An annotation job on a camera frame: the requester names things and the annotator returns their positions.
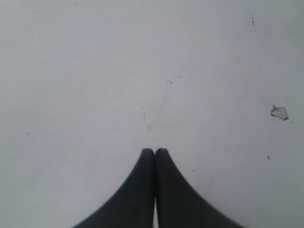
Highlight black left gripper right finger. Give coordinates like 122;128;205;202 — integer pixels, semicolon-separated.
155;148;241;228

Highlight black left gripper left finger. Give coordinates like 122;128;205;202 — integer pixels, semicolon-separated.
75;149;155;228

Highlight small torn paper scrap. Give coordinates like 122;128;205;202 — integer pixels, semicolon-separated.
270;105;289;121

